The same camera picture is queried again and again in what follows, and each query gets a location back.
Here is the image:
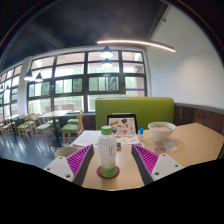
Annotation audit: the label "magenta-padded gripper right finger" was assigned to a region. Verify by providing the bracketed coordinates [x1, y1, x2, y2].
[130, 143, 185, 186]

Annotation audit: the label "group of pendant lamps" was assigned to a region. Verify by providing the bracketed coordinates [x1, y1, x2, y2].
[23, 45, 115, 83]

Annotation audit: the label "white paper packet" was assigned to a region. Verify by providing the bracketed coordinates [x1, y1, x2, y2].
[162, 140, 178, 152]

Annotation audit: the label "light wooden dining table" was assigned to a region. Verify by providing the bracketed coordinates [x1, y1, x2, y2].
[39, 109, 73, 148]

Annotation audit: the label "green upholstered bench back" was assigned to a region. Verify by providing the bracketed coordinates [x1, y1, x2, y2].
[94, 96, 175, 131]

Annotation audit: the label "black tablet with stickers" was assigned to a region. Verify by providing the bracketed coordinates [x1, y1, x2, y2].
[106, 113, 139, 137]

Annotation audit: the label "large grid window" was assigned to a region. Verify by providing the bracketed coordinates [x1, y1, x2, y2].
[0, 49, 148, 118]

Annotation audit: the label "green-capped white drink bottle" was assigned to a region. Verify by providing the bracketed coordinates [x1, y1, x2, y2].
[97, 125, 119, 179]

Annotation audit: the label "reddish clear packet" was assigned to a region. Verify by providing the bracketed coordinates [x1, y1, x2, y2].
[153, 147, 167, 155]

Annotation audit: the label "group of green-seated wooden chairs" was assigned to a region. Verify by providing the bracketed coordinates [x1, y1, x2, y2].
[0, 111, 85, 146]

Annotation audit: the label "white bowl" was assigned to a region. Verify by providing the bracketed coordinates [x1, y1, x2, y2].
[147, 121, 177, 142]

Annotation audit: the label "open white paper booklet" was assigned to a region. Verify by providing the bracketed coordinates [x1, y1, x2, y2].
[71, 129, 103, 148]

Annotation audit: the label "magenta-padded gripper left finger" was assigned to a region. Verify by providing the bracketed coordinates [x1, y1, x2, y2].
[43, 143, 96, 187]

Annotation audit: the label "flat round red coaster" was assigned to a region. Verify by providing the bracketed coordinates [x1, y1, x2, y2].
[96, 165, 121, 180]

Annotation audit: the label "long curved ceiling light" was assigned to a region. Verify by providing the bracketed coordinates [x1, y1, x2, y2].
[96, 39, 177, 53]

